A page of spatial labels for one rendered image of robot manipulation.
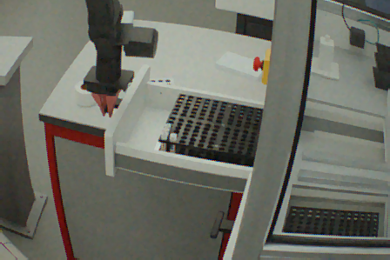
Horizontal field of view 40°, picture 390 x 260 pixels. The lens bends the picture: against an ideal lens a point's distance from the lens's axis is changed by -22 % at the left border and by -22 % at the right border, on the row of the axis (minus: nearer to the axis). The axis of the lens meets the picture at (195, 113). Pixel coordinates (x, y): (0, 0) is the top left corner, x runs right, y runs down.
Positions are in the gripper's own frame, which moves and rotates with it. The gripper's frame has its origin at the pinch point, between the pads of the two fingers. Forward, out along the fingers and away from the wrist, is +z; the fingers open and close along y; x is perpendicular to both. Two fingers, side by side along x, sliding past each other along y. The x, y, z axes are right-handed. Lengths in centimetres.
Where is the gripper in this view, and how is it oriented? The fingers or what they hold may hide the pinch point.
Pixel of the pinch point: (107, 112)
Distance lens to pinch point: 137.9
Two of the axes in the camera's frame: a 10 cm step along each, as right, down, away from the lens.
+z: -0.6, 8.3, 5.6
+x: 2.1, -5.4, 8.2
